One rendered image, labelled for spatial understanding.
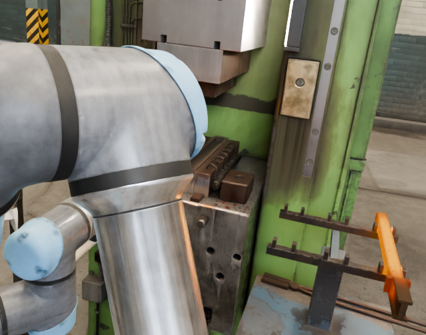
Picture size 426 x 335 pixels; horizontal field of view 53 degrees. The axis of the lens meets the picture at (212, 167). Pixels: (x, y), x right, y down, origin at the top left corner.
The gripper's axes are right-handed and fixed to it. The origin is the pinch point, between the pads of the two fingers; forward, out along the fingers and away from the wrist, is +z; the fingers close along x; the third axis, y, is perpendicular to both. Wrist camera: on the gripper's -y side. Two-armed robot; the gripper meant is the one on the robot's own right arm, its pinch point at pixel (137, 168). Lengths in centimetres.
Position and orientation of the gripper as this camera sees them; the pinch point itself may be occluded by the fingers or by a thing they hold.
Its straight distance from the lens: 90.5
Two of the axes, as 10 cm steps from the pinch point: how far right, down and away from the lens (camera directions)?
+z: 2.7, -2.9, 9.2
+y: -0.8, 9.4, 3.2
